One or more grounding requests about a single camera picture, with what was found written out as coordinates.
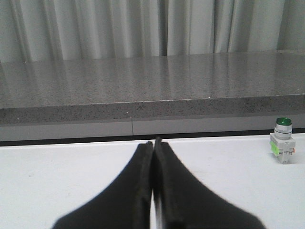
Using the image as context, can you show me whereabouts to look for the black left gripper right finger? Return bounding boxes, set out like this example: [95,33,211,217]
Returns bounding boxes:
[152,137,264,229]

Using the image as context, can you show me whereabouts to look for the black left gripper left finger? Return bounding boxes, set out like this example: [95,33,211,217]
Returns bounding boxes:
[54,142,153,229]

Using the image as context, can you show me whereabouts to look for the grey granite counter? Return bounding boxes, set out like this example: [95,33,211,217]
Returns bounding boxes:
[0,51,305,142]

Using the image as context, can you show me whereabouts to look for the grey curtain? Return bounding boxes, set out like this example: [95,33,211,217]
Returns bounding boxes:
[0,0,305,62]

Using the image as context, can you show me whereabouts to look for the green pushbutton switch white body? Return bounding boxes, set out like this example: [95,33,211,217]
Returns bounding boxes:
[270,117,295,164]

